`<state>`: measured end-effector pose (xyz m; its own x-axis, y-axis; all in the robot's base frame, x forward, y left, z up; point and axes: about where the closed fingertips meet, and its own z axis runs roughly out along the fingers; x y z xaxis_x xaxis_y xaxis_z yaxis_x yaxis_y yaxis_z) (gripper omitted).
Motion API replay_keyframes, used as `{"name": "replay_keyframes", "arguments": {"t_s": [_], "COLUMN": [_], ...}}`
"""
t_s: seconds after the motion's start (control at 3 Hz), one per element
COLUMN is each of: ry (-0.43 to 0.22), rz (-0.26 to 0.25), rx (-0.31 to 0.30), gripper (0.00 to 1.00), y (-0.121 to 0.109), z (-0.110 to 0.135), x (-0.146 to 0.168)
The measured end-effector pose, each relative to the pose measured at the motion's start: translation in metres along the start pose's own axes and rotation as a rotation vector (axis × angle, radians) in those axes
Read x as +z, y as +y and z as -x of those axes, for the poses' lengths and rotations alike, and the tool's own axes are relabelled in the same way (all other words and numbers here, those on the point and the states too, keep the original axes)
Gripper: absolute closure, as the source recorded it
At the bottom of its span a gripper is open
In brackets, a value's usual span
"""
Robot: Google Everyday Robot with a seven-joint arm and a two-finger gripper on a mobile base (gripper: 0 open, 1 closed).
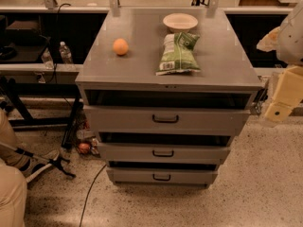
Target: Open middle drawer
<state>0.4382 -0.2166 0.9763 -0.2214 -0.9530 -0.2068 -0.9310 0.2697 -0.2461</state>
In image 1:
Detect person leg beige trousers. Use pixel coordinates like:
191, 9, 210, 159
0, 108, 29, 227

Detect grey metal drawer cabinet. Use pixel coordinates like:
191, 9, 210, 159
75, 7, 263, 189

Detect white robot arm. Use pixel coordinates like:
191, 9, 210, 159
257, 1, 303, 123

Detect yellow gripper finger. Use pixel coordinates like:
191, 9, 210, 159
257, 26, 280, 52
264, 102, 293, 122

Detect green chip bag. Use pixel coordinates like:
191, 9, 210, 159
156, 32, 200, 76

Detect grey top drawer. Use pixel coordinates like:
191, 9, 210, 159
84, 106, 250, 136

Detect red apple on floor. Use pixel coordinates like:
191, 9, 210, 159
78, 143, 91, 154

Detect beige shallow bowl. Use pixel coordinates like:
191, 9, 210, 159
163, 13, 198, 33

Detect orange fruit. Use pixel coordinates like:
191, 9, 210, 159
113, 39, 129, 56

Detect grey drawer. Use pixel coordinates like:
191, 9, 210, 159
98, 143, 230, 165
107, 167, 218, 185
84, 106, 250, 136

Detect dark box on shelf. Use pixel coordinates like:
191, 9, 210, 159
6, 21, 42, 45

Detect small clear water bottle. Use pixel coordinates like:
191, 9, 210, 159
41, 49, 54, 70

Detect grey sneaker shoe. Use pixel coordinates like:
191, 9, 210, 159
20, 149, 60, 183

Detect black floor cable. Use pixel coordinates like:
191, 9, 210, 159
78, 164, 108, 227

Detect grey bottom drawer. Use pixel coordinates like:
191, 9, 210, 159
107, 167, 218, 185

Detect black grabber stick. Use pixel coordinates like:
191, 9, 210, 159
0, 141, 77, 179

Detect black table frame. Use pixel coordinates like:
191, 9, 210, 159
0, 76, 82, 149

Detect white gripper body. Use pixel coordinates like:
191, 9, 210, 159
273, 66, 303, 106

